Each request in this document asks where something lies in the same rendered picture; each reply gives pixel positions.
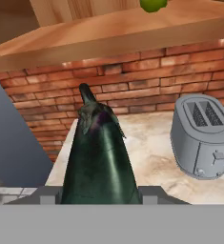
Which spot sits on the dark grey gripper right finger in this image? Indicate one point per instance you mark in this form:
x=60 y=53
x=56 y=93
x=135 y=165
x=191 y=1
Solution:
x=151 y=195

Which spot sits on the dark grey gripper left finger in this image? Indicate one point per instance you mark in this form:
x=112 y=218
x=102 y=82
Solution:
x=50 y=195

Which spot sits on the dark purple eggplant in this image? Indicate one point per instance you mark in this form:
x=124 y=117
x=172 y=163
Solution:
x=100 y=158

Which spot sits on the light wooden cabinet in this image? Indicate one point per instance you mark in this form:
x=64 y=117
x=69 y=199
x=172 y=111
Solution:
x=110 y=35

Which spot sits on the green pear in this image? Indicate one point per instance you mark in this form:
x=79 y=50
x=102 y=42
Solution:
x=153 y=4

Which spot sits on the grey fridge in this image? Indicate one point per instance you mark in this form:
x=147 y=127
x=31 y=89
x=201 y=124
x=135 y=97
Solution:
x=15 y=136

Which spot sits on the grey toaster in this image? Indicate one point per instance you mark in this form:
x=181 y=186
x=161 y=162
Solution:
x=201 y=139

